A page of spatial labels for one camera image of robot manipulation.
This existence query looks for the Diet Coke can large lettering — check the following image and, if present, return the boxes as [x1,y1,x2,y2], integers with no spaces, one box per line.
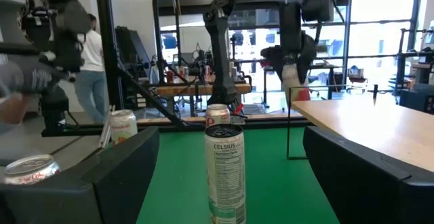
[205,103,231,127]

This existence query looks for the black equipment box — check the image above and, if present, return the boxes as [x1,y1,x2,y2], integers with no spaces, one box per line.
[399,83,434,115]

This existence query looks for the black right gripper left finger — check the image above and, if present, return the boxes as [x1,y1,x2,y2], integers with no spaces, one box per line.
[0,127,161,224]

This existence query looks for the black aluminium table frame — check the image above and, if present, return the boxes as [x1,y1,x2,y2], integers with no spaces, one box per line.
[40,0,315,137]

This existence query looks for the Diet Coke can script lettering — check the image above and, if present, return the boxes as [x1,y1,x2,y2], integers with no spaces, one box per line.
[3,154,61,186]

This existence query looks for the black leaning equipment rack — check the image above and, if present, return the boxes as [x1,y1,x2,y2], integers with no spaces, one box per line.
[114,25,159,111]

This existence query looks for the black equipment stand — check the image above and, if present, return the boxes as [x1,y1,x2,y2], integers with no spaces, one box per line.
[396,28,434,98]

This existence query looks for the background black desk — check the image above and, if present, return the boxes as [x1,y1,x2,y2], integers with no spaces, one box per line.
[262,64,349,101]

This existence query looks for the person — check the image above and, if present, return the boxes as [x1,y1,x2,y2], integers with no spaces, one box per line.
[73,13,110,123]

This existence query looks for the background wooden workbench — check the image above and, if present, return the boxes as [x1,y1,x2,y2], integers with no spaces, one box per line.
[154,76,254,116]

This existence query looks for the small wooden shelf black legs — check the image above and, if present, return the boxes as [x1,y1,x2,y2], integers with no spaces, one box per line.
[286,83,434,173]

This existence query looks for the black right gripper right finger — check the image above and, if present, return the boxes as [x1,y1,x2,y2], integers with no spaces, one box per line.
[302,126,434,224]

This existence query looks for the white aluminium profile strip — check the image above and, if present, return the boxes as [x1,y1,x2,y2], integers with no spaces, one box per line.
[98,105,116,149]

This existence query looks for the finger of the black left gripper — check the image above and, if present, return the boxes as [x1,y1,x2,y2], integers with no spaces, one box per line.
[271,59,286,83]
[300,50,318,86]

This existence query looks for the white Celsius can black lid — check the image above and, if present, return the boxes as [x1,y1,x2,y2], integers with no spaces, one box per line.
[204,124,248,224]

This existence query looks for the large glass window front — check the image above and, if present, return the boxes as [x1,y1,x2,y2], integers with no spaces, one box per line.
[159,0,434,98]

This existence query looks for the black electronics with cables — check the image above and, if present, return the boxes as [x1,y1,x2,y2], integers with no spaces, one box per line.
[191,42,218,77]

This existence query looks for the office chair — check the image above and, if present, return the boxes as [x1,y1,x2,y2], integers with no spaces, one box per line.
[346,66,370,94]

